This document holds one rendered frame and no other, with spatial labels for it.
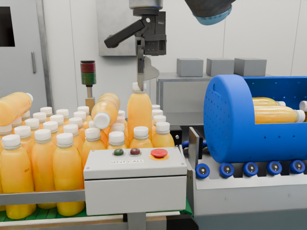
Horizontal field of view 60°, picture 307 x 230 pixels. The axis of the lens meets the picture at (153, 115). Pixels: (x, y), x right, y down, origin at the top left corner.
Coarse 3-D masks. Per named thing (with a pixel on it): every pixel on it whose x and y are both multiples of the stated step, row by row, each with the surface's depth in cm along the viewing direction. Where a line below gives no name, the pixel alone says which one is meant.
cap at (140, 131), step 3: (138, 126) 73; (141, 126) 73; (144, 126) 73; (135, 129) 70; (138, 129) 71; (141, 129) 71; (144, 129) 70; (147, 129) 71; (135, 132) 70; (138, 132) 70; (141, 132) 70; (144, 132) 70; (147, 132) 71; (135, 135) 71; (138, 135) 70; (141, 135) 70; (144, 135) 70; (147, 135) 71
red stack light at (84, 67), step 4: (80, 64) 111; (84, 64) 110; (88, 64) 110; (92, 64) 111; (80, 68) 112; (84, 68) 110; (88, 68) 110; (92, 68) 111; (84, 72) 111; (88, 72) 110; (92, 72) 111
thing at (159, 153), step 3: (153, 150) 56; (156, 150) 56; (159, 150) 56; (162, 150) 56; (165, 150) 56; (153, 153) 55; (156, 153) 55; (159, 153) 55; (162, 153) 55; (165, 153) 55; (156, 156) 54; (159, 156) 54; (162, 156) 54
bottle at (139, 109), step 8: (136, 96) 74; (144, 96) 74; (128, 104) 76; (136, 104) 74; (144, 104) 74; (128, 112) 76; (136, 112) 74; (144, 112) 74; (128, 120) 76; (136, 120) 75; (144, 120) 75; (128, 128) 77; (128, 136) 78
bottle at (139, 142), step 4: (136, 136) 71; (144, 136) 71; (132, 140) 72; (136, 140) 71; (140, 140) 70; (144, 140) 71; (148, 140) 72; (132, 144) 71; (136, 144) 70; (140, 144) 70; (144, 144) 70; (148, 144) 71; (152, 144) 73
